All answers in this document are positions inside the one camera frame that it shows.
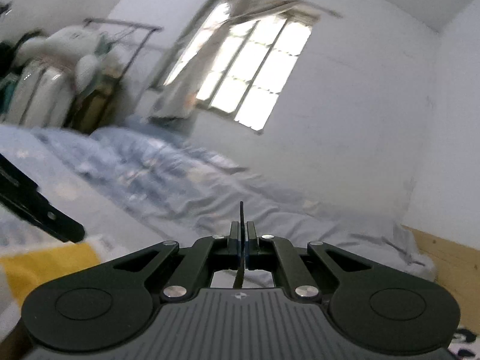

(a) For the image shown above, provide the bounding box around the window with bars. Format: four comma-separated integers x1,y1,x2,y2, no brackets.
151,0,322,134

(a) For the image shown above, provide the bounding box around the crumpled blue duvet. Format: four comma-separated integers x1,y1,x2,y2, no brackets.
33,127,437,281

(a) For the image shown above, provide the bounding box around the wooden bed frame board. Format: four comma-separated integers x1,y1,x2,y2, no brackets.
406,227,480,333

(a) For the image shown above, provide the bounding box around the white yellow plastic mailer bag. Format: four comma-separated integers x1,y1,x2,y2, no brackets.
1,236,122,326

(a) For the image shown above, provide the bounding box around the black clothes rack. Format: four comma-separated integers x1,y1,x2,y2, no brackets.
83,17,164,82

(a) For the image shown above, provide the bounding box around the patterned window curtain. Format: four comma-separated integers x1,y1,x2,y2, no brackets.
147,0,320,121

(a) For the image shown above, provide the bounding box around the blue printed bed sheet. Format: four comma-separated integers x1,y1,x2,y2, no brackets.
0,123,271,290

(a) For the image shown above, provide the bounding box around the panda print pillow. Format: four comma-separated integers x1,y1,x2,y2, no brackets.
448,326,480,360

